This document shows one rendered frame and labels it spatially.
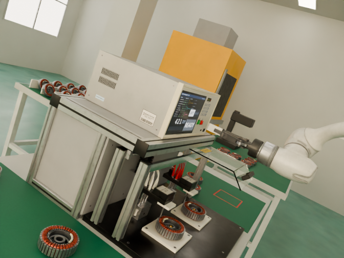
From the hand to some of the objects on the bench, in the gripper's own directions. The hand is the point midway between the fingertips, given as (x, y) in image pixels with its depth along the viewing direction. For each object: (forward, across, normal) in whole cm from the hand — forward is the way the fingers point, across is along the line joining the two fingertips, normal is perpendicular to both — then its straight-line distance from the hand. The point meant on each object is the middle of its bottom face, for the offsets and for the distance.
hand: (215, 129), depth 124 cm
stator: (-5, -20, -40) cm, 45 cm away
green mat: (+18, +56, -44) cm, 73 cm away
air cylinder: (+10, -20, -41) cm, 47 cm away
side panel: (+35, -41, -44) cm, 69 cm away
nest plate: (-5, -20, -41) cm, 46 cm away
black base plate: (-3, -8, -44) cm, 44 cm away
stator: (-5, +4, -40) cm, 40 cm away
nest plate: (-5, +4, -41) cm, 42 cm away
